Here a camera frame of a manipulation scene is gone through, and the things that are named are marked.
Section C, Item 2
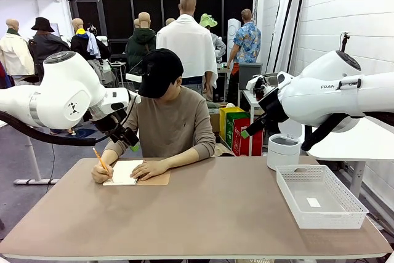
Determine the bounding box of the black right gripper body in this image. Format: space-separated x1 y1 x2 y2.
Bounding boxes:
258 89 289 123

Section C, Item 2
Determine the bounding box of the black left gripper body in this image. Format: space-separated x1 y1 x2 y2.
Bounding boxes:
93 114 139 147

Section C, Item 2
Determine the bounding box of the brown spiral notebook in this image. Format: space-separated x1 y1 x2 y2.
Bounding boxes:
102 160 171 187

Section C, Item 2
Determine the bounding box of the yellow pencil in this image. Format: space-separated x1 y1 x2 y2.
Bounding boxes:
92 147 114 183

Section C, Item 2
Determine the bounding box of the person's right forearm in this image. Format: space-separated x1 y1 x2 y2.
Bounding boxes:
100 148 119 168

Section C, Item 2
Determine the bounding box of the person's left forearm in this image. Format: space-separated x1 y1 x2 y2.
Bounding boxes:
159 147 200 168

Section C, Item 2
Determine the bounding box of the person's left hand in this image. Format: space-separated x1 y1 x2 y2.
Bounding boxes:
130 160 169 181

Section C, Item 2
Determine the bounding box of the person's right hand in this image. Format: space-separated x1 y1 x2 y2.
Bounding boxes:
91 163 114 184

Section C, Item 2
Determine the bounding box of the red shopping bag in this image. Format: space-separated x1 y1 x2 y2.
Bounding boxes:
232 117 265 157

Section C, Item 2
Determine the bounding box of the small white background table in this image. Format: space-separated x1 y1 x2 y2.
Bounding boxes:
241 89 265 156

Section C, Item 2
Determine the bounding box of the yellow green shopping bag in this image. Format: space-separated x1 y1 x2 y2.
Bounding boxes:
219 106 251 150

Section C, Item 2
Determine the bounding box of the blue floor item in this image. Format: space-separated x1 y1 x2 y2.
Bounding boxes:
74 128 97 138

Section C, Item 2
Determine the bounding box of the white round trash can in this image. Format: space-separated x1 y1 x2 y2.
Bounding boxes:
266 119 304 171

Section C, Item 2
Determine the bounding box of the grey storage bin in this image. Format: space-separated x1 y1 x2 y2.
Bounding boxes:
238 62 263 91

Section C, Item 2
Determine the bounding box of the grey green cloth pile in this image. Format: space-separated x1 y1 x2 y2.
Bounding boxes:
205 100 228 115

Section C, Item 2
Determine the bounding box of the person in tan sweater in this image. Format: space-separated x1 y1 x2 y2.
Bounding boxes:
104 76 217 159

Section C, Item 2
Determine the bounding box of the mannequin in blue floral shirt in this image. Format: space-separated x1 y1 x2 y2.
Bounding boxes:
227 9 262 107

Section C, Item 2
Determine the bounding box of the small white stand table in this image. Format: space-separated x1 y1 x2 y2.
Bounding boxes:
110 61 127 88

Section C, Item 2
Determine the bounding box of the black baseball cap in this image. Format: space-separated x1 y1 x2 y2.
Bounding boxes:
137 48 185 100

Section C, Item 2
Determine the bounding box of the black framed white panel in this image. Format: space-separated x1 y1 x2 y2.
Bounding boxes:
287 0 308 75
266 0 298 75

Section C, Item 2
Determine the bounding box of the white tower appliance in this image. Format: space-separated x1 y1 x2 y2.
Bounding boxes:
227 18 241 57

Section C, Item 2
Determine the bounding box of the mannequin in dark green hoodie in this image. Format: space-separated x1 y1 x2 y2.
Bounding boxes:
126 12 157 70

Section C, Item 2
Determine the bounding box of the large white side table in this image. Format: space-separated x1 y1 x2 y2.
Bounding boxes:
307 118 394 199

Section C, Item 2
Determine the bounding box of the mannequin black jacket yellow collar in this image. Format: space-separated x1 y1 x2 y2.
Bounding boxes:
70 18 111 61

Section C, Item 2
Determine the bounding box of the tall mannequin with white cloth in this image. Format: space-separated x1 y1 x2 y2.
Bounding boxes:
156 0 219 94

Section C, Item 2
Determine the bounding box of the mannequin with green hat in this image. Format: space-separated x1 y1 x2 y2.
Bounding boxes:
199 13 227 60

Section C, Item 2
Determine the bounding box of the white perforated plastic basket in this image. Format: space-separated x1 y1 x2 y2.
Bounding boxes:
276 164 369 230

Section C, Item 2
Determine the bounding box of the mannequin in cream jacket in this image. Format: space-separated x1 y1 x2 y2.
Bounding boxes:
0 18 35 76

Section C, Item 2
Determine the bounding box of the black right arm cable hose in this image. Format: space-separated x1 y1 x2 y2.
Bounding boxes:
300 110 394 152

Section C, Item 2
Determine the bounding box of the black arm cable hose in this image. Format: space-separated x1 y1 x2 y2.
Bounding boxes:
300 110 394 152
0 110 97 147

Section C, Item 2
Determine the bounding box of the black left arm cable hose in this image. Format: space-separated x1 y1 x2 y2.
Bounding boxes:
0 110 97 147

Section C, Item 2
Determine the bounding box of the small camera on tripod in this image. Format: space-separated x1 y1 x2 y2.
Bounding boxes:
340 31 352 52

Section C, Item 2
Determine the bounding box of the white desk leg frame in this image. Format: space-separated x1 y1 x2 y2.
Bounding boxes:
14 135 59 185

